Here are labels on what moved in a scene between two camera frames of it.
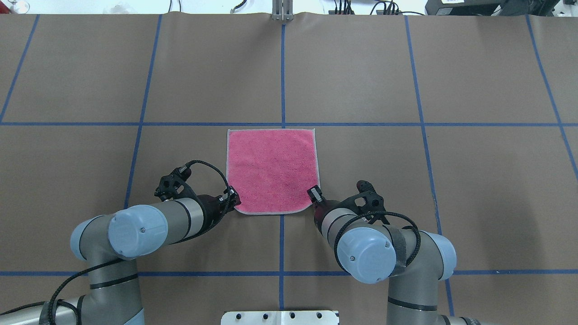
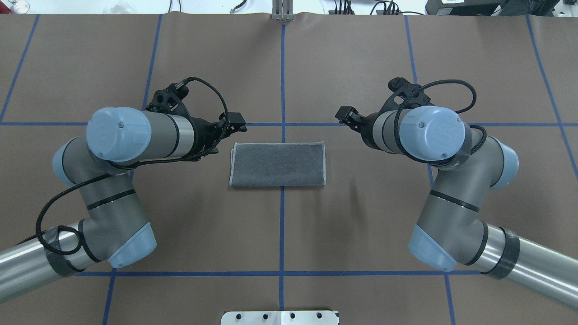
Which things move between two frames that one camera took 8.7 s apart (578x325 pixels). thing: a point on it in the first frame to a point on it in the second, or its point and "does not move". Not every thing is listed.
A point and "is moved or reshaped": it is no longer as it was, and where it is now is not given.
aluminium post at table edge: [282, 10] does not move
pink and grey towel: [271, 169] is moved or reshaped
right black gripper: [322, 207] to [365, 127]
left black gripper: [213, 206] to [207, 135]
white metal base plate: [306, 317] does not move
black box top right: [492, 7] does not move
